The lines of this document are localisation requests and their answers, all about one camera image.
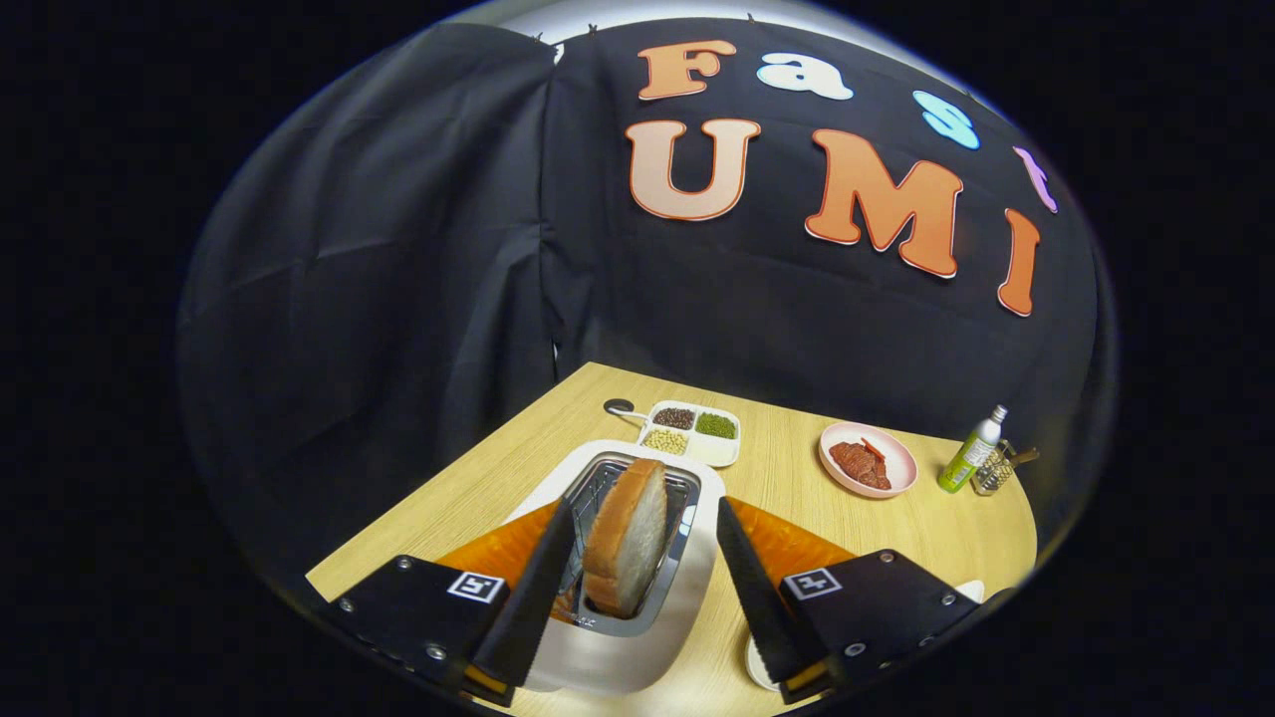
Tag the white divided condiment dish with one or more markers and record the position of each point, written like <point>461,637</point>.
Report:
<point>715,450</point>

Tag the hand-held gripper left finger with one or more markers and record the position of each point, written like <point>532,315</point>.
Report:
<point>528,597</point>

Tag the round white plate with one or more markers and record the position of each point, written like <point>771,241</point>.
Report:
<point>759,667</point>

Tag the metal spoon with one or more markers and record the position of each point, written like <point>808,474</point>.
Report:
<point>620,406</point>

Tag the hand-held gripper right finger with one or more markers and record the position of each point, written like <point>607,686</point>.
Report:
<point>762,597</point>

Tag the white toaster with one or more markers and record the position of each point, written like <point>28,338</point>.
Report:
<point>637,657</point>

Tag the red meat pieces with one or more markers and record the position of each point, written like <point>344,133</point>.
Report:
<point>859,464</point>

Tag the toasted bread slice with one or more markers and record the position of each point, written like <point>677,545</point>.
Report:
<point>628,538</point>

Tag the pink plate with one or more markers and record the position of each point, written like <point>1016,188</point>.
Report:
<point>901,468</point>

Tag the green label metal bottle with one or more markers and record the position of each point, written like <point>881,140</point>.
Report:
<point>966,458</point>

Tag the black backdrop cloth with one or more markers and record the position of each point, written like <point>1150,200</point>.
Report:
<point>398,299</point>

